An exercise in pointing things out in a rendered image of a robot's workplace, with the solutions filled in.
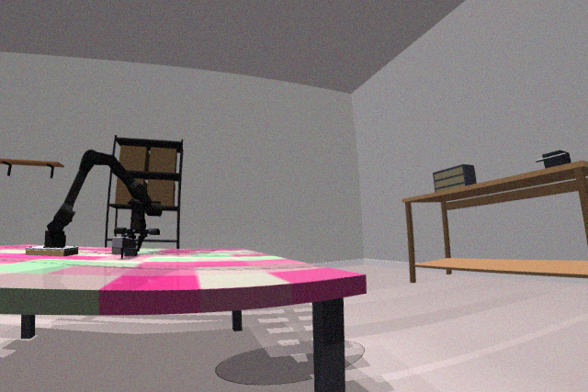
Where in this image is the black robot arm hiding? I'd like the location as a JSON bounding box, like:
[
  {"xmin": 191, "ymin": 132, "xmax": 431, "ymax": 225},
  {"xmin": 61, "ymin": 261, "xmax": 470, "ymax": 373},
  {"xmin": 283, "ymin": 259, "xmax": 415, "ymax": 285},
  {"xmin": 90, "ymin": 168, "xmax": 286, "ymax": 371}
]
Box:
[{"xmin": 43, "ymin": 150, "xmax": 163, "ymax": 248}]

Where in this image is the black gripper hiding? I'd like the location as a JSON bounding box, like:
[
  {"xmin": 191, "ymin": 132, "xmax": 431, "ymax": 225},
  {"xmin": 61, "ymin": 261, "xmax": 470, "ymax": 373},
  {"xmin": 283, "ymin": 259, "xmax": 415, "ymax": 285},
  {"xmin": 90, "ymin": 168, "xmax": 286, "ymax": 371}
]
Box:
[{"xmin": 114, "ymin": 215, "xmax": 160, "ymax": 251}]

